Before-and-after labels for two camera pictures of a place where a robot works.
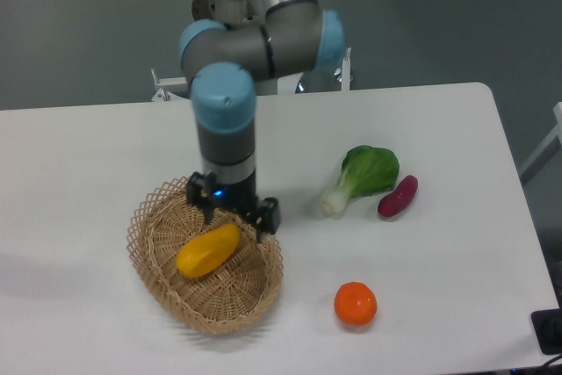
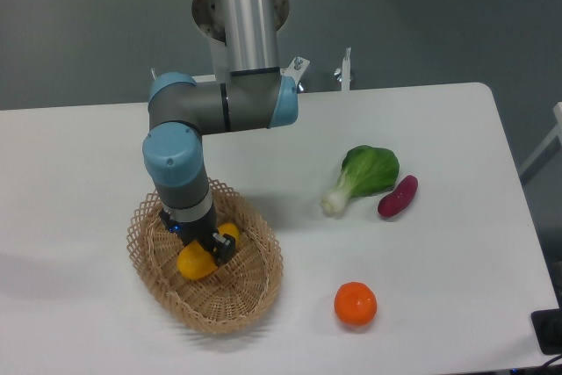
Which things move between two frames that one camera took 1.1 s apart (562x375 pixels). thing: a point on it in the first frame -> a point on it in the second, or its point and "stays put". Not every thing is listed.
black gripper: x=240 y=196 -> x=223 y=245
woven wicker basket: x=232 y=296 stays put
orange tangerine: x=356 y=304 stays put
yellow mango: x=209 y=252 stays put
